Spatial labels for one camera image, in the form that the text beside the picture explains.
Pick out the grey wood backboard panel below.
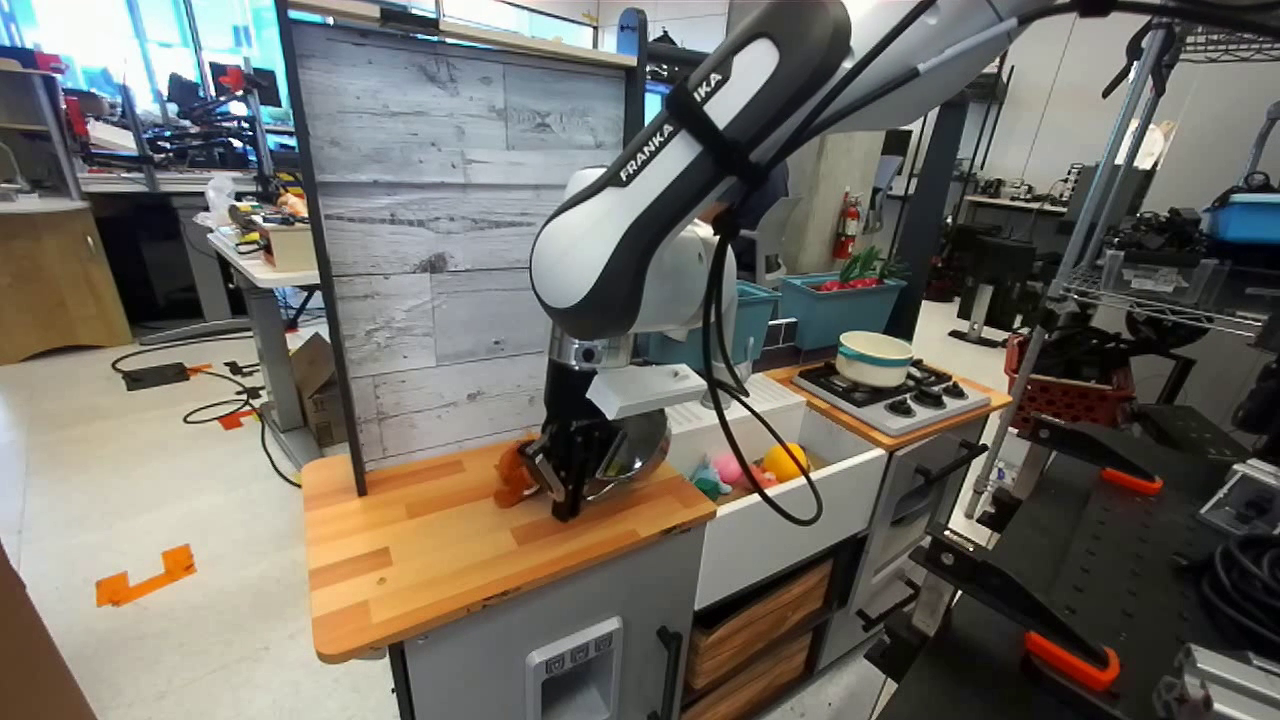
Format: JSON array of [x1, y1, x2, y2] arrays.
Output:
[[283, 10, 624, 484]]

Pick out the right teal planter box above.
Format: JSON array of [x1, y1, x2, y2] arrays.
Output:
[[775, 271, 902, 352]]

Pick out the wooden countertop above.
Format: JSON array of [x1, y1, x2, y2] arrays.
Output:
[[302, 440, 716, 664]]

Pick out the white toy sink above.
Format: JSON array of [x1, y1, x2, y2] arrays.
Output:
[[661, 373, 894, 612]]

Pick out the yellow toy ball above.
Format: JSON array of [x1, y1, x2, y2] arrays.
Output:
[[759, 440, 813, 479]]

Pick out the pink toy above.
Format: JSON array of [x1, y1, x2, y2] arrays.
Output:
[[710, 446, 756, 492]]

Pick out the grey toy stove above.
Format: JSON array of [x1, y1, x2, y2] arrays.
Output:
[[796, 360, 990, 435]]

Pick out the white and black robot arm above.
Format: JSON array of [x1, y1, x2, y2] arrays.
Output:
[[522, 0, 1276, 520]]

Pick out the white and teal pot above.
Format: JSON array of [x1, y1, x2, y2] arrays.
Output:
[[838, 331, 914, 388]]

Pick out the silver pot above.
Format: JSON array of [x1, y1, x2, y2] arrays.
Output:
[[585, 408, 672, 504]]

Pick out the orange clamp handle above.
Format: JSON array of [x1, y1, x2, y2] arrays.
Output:
[[1023, 630, 1125, 694]]

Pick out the red fire extinguisher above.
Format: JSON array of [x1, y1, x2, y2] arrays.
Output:
[[832, 191, 865, 260]]

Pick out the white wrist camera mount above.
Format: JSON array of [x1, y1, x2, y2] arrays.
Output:
[[589, 362, 705, 418]]

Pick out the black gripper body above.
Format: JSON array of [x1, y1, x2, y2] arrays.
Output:
[[539, 362, 618, 484]]

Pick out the wooden drawers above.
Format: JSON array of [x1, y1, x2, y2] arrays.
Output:
[[680, 559, 832, 720]]

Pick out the green toy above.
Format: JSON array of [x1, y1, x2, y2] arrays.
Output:
[[691, 468, 729, 501]]

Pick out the grey cabinet with dispenser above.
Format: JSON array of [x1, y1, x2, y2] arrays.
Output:
[[406, 528, 705, 720]]

